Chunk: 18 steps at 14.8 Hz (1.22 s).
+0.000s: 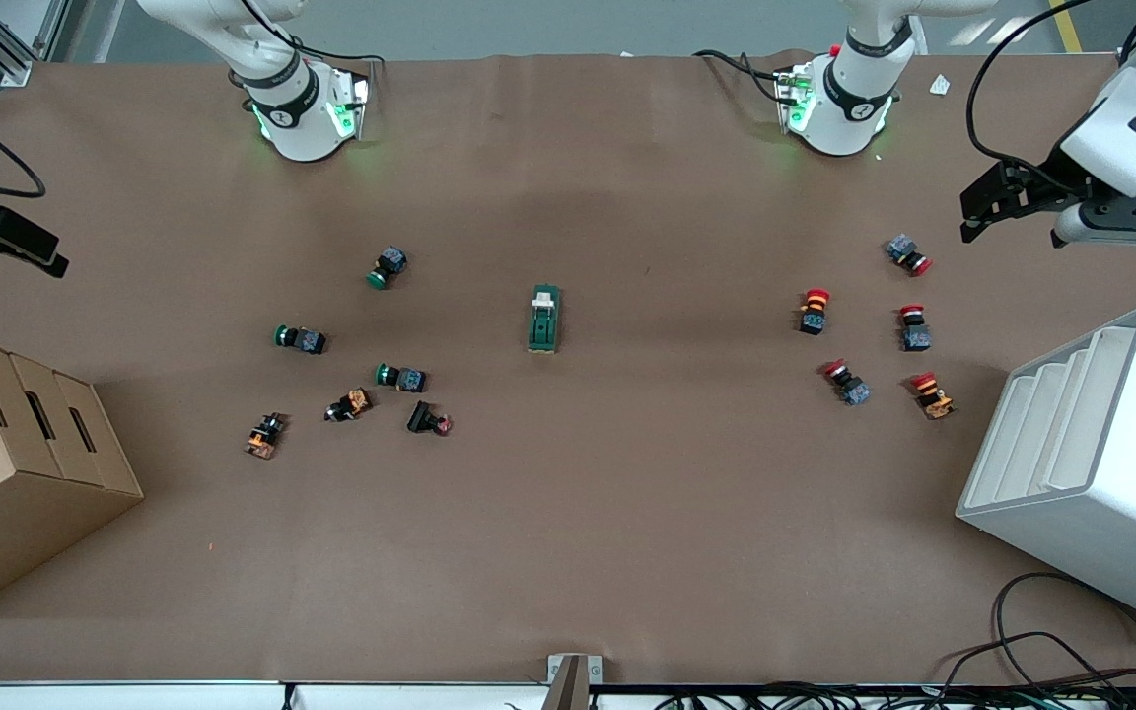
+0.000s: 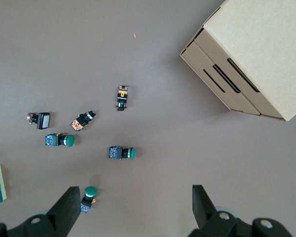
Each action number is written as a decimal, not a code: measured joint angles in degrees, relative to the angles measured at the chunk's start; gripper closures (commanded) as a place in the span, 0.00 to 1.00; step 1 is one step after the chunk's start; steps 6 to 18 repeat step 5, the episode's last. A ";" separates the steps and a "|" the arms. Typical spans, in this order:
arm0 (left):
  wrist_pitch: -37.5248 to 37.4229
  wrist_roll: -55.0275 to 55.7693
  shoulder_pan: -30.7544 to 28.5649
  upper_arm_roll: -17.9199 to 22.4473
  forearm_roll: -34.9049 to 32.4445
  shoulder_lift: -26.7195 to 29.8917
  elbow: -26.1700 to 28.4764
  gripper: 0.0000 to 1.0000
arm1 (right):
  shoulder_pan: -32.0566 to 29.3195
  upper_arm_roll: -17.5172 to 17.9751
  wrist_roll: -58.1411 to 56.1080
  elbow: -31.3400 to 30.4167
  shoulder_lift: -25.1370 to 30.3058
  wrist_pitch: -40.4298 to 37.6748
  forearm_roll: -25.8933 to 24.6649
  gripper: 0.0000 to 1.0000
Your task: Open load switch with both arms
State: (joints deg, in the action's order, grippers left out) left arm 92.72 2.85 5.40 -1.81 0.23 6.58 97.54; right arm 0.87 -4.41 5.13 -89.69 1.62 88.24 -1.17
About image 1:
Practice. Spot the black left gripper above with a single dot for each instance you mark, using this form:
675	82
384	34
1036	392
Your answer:
1039	187

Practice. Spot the green load switch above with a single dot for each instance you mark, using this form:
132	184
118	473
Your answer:
544	320

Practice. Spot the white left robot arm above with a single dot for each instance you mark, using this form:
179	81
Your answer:
844	108

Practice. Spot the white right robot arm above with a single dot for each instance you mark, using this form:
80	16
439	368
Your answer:
297	123

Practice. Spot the red pushbutton with blue block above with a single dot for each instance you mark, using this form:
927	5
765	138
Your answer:
915	330
847	383
907	253

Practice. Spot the white paper scrap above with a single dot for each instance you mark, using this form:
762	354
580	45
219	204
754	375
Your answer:
940	85

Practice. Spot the red button exposed orange block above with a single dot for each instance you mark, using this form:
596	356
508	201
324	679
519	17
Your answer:
931	396

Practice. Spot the red button orange collar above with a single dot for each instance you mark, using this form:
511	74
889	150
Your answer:
814	312

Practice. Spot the brown cardboard box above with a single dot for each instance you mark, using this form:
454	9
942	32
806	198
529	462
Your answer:
6	473

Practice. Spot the white stepped bin rack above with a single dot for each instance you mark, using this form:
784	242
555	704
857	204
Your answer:
1110	463

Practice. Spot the green pushbutton with blue block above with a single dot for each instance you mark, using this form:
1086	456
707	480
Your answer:
402	378
389	265
302	339

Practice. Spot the black pushbutton with orange block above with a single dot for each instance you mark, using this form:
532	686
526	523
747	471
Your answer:
265	436
349	405

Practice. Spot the brown paper table cover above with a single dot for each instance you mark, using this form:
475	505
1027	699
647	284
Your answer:
676	493

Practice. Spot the black switch with red lens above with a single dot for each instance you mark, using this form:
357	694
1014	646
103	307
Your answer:
427	418

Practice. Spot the white table edge rail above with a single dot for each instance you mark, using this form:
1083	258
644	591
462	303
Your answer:
134	696

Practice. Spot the metal table edge bracket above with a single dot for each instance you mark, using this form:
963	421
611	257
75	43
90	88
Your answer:
573	680

